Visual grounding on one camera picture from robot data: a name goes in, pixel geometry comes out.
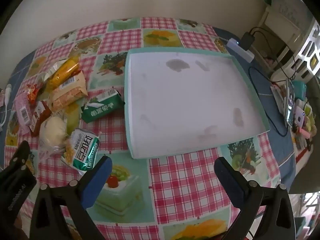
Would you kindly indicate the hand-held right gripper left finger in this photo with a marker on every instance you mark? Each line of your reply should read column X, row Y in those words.
column 100, row 180

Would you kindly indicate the checkered dessert print tablecloth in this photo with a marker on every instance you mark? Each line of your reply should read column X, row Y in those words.
column 185, row 180

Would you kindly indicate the shallow teal white box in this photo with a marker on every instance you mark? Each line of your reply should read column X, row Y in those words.
column 180, row 100

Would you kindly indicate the small teal box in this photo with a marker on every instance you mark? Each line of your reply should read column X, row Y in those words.
column 300, row 88

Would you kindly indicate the orange snack packet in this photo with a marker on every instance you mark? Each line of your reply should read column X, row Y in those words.
column 62, row 72

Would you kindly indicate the white power strip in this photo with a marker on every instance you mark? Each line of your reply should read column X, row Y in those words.
column 247, row 55

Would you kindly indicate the red snack packet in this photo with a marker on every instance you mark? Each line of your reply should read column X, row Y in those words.
column 33, row 92

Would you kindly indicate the clear white bun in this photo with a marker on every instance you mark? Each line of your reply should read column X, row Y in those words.
column 52, row 130

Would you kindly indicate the green white snack packet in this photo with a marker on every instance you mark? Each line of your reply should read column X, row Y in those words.
column 83, row 152

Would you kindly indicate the white cutout pattern container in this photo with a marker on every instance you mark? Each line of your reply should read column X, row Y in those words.
column 307, row 52

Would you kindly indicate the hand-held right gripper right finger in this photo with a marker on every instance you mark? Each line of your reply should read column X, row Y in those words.
column 230, row 182

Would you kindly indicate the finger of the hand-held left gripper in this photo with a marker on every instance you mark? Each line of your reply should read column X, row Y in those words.
column 17, row 192

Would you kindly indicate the beige biscuit packet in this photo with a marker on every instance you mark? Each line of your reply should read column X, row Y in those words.
column 67, row 95

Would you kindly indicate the dark green snack packet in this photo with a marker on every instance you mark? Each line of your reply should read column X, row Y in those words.
column 102, row 107

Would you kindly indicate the smartphone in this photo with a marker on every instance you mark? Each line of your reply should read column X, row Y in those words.
column 290, row 105

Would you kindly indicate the white power bank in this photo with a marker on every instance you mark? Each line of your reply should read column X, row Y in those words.
column 299, row 117

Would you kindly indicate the pink snack packet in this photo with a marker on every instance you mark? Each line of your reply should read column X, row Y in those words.
column 22, row 110

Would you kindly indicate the black power adapter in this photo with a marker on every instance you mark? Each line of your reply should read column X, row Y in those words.
column 247, row 41

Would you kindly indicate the white wooden furniture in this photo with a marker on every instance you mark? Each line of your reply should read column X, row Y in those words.
column 280, row 27

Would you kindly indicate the brown white biscuit packet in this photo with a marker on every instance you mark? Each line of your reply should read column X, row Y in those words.
column 40, row 115

